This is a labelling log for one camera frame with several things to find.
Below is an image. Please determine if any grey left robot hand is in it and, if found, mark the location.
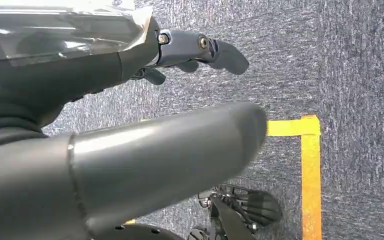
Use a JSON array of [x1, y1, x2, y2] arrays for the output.
[[0, 0, 268, 240]]

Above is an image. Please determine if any robot black leg and foot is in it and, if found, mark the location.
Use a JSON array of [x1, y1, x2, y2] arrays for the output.
[[196, 183, 283, 240]]

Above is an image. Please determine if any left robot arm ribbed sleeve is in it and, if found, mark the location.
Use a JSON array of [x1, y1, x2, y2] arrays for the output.
[[0, 110, 45, 150]]

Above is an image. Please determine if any yellow floor tape square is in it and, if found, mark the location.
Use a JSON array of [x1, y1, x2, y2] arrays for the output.
[[124, 114, 323, 240]]

